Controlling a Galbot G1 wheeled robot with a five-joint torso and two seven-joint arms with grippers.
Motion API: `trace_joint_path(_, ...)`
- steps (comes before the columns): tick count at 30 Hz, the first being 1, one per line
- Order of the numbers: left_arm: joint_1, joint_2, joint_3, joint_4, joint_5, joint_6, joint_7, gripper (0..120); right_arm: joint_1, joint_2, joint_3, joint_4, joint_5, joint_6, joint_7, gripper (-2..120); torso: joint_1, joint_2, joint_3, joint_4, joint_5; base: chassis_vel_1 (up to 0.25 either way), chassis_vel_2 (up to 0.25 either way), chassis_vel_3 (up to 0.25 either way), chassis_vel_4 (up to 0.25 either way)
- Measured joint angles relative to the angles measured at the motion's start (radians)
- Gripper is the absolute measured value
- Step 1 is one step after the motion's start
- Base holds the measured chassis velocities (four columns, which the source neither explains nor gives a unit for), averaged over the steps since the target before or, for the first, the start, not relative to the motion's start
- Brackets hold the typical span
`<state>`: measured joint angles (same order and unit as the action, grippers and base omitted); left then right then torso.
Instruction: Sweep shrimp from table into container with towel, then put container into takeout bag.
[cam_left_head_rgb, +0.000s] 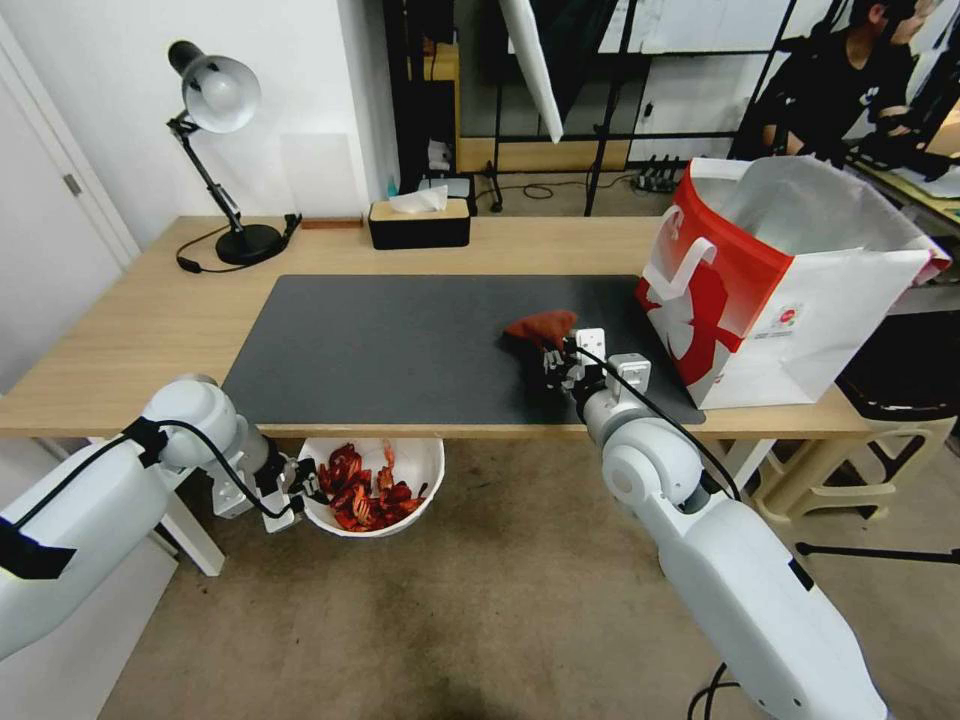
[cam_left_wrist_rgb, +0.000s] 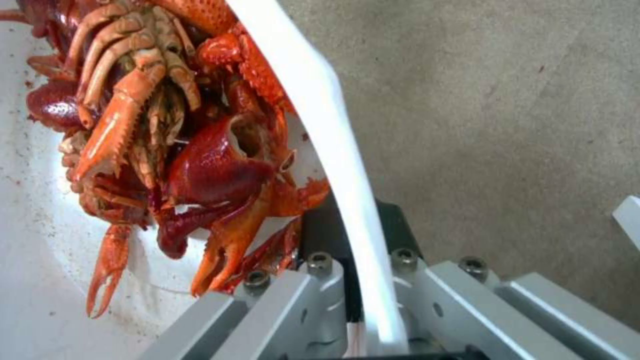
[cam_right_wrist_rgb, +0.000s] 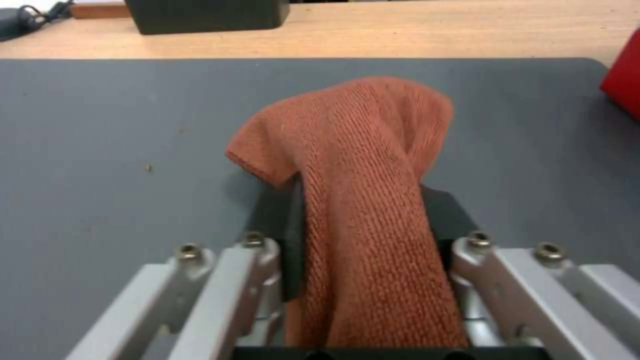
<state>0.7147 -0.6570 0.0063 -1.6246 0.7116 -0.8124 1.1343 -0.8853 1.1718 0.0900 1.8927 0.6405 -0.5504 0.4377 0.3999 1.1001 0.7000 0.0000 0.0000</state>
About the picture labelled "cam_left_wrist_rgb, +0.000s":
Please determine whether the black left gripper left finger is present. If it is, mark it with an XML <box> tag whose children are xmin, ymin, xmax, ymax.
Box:
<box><xmin>141</xmin><ymin>197</ymin><xmax>357</xmax><ymax>360</ymax></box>

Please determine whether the white flat object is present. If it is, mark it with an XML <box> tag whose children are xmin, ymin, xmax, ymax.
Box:
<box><xmin>611</xmin><ymin>194</ymin><xmax>640</xmax><ymax>257</ymax></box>

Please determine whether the crayfish body with pale legs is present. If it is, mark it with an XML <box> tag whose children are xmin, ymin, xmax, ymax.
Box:
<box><xmin>63</xmin><ymin>0</ymin><xmax>202</xmax><ymax>132</ymax></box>

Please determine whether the dark red crayfish shell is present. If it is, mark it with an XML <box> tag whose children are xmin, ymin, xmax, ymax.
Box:
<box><xmin>24</xmin><ymin>80</ymin><xmax>89</xmax><ymax>133</ymax></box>
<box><xmin>155</xmin><ymin>114</ymin><xmax>282</xmax><ymax>260</ymax></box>

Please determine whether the orange bumpy crayfish claw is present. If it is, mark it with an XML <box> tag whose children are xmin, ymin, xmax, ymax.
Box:
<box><xmin>149</xmin><ymin>0</ymin><xmax>242</xmax><ymax>35</ymax></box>

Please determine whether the small red crayfish claw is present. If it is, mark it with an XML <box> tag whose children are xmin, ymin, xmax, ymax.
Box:
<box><xmin>292</xmin><ymin>176</ymin><xmax>332</xmax><ymax>212</ymax></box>

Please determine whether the red bumpy crayfish claw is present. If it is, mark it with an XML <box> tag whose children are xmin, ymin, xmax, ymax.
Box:
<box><xmin>195</xmin><ymin>31</ymin><xmax>297</xmax><ymax>117</ymax></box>

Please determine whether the white takeout container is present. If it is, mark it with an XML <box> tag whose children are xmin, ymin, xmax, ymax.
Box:
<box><xmin>0</xmin><ymin>0</ymin><xmax>410</xmax><ymax>360</ymax></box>

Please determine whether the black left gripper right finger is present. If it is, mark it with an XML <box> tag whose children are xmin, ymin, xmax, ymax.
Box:
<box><xmin>373</xmin><ymin>200</ymin><xmax>640</xmax><ymax>360</ymax></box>

